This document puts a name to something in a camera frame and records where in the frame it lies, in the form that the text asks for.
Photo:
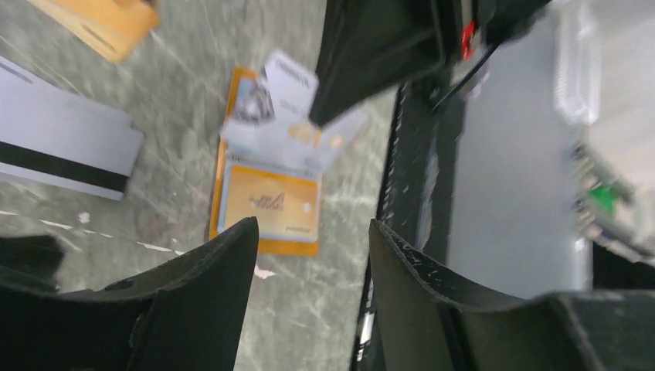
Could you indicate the white striped credit card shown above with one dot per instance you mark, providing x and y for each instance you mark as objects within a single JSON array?
[{"x": 55, "y": 137}]

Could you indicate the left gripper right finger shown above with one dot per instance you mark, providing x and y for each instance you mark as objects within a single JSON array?
[{"x": 431, "y": 318}]

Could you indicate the black credit card stack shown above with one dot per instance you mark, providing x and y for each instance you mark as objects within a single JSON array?
[{"x": 31, "y": 262}]

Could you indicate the grey credit card stack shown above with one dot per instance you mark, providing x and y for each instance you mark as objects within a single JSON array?
[{"x": 284, "y": 89}]

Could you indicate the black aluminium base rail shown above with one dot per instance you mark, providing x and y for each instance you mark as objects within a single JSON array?
[{"x": 416, "y": 195}]

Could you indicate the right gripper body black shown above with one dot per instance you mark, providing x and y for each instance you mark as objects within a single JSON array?
[{"x": 370, "y": 46}]

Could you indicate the orange leather card holder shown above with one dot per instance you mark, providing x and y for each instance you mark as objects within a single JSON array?
[{"x": 230, "y": 155}]

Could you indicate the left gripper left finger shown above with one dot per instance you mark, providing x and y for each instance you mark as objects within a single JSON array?
[{"x": 185, "y": 314}]

